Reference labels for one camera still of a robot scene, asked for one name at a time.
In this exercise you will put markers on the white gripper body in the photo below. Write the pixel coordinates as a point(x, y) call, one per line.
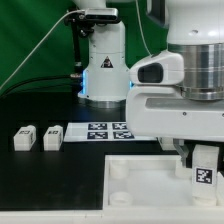
point(162, 112)

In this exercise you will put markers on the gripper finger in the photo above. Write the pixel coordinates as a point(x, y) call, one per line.
point(182, 150)

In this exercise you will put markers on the white square tabletop part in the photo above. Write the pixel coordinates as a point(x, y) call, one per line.
point(144, 183)

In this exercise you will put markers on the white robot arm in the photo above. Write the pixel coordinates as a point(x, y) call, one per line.
point(195, 31)

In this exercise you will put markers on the white marker sheet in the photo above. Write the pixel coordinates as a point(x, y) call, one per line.
point(101, 131)

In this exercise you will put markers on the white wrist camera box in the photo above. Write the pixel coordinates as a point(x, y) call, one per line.
point(163, 69)

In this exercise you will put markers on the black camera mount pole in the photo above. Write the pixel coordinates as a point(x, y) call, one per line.
point(81, 28)

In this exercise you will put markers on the mounted grey camera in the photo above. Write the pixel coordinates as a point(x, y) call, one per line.
point(101, 14)

